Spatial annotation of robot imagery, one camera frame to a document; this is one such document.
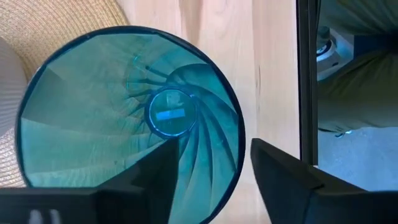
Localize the white round base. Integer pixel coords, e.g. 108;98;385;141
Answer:
316;26;355;82

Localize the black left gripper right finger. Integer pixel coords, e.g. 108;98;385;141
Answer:
250;138;366;224

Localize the round woven straw placemat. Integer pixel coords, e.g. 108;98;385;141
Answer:
0;0;130;189

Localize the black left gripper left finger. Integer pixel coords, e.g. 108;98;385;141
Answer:
95;138;180;224

